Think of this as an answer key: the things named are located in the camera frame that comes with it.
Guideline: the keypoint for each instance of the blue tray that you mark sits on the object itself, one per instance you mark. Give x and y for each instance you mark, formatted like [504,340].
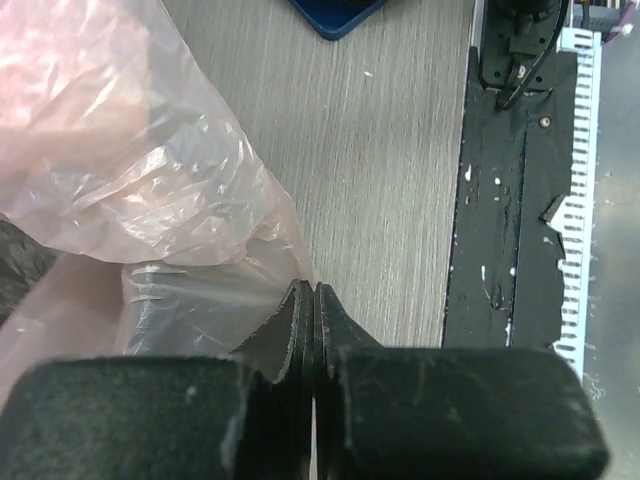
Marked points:
[334,19]

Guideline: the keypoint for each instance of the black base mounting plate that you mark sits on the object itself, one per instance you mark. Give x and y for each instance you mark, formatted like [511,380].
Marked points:
[504,287]

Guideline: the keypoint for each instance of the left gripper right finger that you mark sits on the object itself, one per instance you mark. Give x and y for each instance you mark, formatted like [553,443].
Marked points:
[445,413]

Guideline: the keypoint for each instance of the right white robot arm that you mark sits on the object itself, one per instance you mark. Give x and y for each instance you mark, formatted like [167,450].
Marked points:
[525,28]

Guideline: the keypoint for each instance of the pink plastic trash bag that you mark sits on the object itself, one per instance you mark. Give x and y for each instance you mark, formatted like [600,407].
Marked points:
[117,153]

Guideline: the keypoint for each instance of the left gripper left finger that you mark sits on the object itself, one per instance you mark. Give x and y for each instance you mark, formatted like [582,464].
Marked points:
[244,415]

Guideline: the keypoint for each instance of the white slotted cable duct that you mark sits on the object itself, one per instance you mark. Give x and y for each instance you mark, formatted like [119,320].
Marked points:
[573,219]

